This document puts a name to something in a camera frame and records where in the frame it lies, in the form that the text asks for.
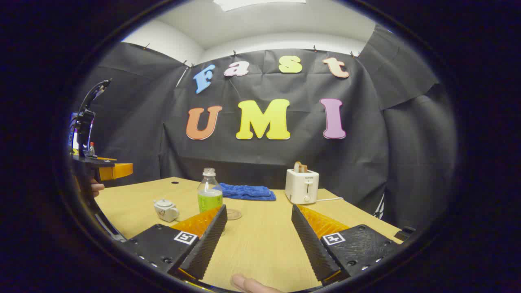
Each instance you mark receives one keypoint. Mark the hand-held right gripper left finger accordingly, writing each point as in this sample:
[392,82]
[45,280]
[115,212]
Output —
[209,240]

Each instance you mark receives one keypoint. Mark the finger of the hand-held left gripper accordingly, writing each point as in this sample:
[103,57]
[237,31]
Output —
[118,171]

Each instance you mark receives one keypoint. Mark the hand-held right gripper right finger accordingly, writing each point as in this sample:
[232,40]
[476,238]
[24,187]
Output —
[311,244]

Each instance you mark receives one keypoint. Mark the round wooden coaster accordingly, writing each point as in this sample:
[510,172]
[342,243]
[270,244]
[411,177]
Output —
[234,214]

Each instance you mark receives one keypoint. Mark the green label water bottle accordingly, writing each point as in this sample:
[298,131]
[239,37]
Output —
[209,195]

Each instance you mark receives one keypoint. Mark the white teacup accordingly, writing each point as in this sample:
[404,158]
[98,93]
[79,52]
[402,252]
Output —
[165,213]

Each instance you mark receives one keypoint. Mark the white teacup lid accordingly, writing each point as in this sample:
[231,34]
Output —
[164,203]

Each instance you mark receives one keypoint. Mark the red cap plastic bottle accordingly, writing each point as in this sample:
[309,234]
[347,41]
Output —
[92,150]

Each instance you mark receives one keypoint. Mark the computer monitor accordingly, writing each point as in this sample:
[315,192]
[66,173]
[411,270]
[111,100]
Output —
[73,138]

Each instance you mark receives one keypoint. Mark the white toaster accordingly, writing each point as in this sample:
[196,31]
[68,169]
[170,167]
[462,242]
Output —
[301,187]

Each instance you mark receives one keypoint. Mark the blue towel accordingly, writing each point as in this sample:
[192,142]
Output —
[248,192]

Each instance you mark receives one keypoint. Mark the bread slice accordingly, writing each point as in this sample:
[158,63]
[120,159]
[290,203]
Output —
[300,167]

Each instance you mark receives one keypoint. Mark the black backdrop cloth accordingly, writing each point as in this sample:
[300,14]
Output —
[285,158]

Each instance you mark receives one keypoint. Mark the ceiling light panel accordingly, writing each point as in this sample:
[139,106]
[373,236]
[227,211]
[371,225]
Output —
[260,4]

